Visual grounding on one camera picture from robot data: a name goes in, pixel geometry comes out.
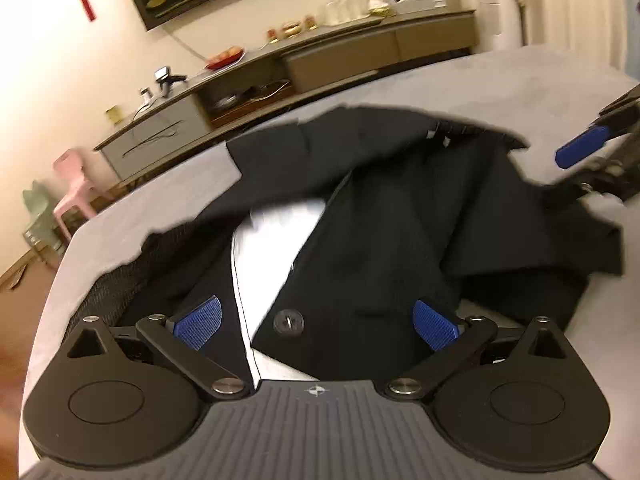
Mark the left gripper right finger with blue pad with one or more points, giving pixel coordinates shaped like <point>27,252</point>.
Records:
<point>454,342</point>

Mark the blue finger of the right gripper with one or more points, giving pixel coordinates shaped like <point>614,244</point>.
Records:
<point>581,147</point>

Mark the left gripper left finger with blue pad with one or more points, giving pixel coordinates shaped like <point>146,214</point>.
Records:
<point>178,342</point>

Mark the black garment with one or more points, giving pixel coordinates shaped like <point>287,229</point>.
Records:
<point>338,226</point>

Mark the white curtain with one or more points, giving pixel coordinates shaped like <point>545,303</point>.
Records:
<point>605,32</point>

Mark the pink plastic chair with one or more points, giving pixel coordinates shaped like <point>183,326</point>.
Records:
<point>70,167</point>

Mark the green plastic chair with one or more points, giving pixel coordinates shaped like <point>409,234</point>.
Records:
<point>40,205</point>

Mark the yellow cup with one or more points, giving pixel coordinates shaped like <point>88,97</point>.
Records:
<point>114,115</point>

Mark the long tv cabinet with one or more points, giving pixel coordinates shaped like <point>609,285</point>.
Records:
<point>218,104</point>

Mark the red fruit plate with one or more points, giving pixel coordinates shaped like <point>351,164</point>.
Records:
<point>225,58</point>

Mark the clear glass cups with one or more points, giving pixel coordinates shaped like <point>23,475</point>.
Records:
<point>337,12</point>

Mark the golden ornaments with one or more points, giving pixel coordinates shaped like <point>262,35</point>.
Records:
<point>291,29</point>

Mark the small camera on tripod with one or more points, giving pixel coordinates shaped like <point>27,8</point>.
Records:
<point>165,79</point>

